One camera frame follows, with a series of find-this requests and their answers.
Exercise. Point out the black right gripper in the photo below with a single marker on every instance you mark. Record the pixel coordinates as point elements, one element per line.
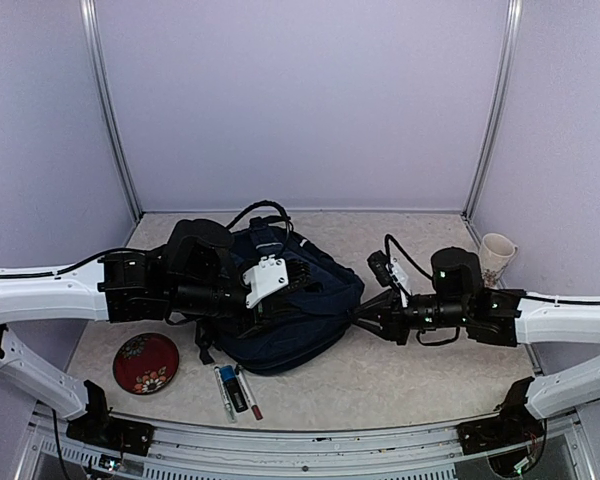
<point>393,326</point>

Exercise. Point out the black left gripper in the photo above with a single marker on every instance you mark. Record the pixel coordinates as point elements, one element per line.
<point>265,309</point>

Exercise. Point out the navy blue student backpack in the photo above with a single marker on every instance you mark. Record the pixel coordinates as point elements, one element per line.
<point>321,311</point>

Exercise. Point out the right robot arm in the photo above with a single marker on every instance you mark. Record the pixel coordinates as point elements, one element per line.
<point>498,317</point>

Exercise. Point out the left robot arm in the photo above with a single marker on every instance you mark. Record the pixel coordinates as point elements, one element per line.
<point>192,274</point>

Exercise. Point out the black blue highlighter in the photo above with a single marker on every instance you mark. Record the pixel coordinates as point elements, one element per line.
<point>233,388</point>

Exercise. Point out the red white marker pen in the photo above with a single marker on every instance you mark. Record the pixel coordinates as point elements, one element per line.
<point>249,396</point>

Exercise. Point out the red floral plate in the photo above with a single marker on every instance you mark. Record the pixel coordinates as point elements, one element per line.
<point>146,364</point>

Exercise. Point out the floral ceramic mug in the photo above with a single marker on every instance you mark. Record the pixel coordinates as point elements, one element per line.
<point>496,252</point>

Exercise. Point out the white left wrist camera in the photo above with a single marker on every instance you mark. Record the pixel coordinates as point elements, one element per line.
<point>270,275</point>

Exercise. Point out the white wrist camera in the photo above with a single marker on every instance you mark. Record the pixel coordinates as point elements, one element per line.
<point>270,275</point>
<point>389,273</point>

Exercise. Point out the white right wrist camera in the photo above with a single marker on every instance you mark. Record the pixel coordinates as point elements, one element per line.
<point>389,273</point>

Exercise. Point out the aluminium front rail frame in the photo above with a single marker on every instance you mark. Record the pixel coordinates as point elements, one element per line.
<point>186,451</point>

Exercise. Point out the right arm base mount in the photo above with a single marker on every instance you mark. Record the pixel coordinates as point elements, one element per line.
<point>512,424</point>

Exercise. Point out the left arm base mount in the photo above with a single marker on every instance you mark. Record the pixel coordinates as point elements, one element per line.
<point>99,428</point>

